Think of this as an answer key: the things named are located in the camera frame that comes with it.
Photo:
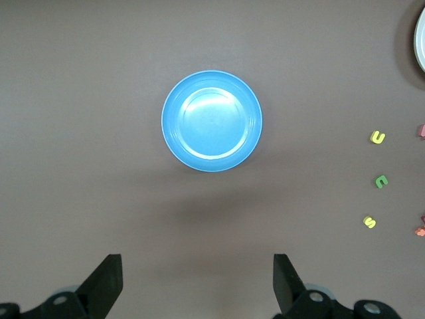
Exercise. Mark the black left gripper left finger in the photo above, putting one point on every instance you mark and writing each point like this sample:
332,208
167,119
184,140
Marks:
99,292

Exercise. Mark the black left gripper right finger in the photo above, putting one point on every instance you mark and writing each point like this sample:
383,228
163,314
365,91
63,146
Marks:
289,292

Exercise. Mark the yellow foam letter s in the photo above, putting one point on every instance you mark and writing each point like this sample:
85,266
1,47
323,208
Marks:
369,222

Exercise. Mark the green foam letter n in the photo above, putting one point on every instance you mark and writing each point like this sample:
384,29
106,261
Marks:
378,182

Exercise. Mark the yellow foam letter u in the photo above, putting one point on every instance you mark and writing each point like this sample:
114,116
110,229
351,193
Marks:
375,139

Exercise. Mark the orange foam letter t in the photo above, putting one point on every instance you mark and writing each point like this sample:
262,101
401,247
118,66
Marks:
420,231

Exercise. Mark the blue plate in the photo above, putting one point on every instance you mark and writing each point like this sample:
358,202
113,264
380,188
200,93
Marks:
212,120

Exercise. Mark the brown table mat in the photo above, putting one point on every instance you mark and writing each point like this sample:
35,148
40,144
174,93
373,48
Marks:
99,99

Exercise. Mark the pink foam letter w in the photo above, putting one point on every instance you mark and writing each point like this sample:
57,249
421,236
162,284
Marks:
422,131

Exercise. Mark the beige plate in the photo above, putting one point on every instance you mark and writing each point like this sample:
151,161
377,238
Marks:
421,40

